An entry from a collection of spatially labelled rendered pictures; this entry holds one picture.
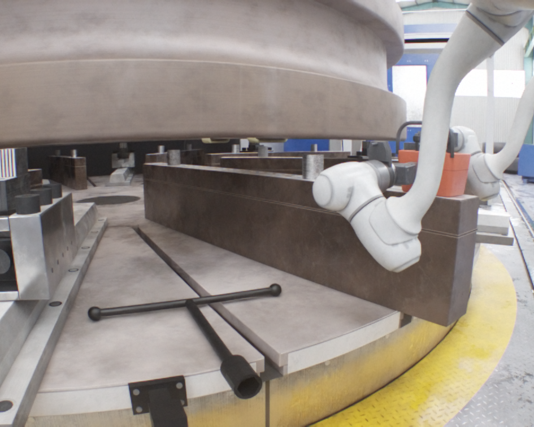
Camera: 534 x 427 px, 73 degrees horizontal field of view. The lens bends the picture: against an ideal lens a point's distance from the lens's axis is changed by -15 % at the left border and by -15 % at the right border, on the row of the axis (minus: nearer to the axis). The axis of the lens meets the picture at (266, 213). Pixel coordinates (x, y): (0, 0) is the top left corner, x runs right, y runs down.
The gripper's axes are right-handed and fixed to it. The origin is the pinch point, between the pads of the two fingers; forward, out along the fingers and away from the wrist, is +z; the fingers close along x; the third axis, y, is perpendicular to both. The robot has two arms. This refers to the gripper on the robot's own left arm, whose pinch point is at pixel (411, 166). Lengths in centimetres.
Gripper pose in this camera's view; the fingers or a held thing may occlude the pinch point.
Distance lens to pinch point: 122.3
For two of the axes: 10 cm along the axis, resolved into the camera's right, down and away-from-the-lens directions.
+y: 0.9, 9.6, 2.5
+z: 7.8, -2.3, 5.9
